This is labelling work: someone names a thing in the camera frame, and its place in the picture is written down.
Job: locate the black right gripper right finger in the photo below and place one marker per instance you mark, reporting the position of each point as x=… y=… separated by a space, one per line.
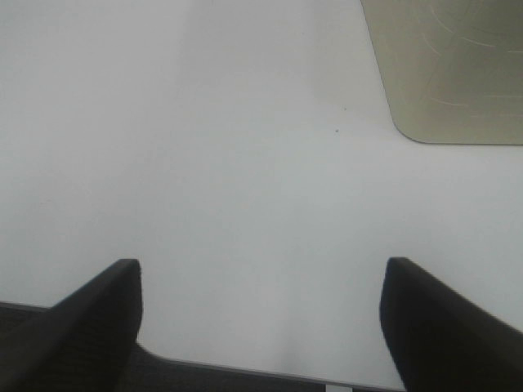
x=439 y=340

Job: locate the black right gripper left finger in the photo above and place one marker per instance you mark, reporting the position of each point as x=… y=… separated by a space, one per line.
x=82 y=343

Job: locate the beige storage box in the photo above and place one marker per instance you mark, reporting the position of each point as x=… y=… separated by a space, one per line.
x=451 y=70

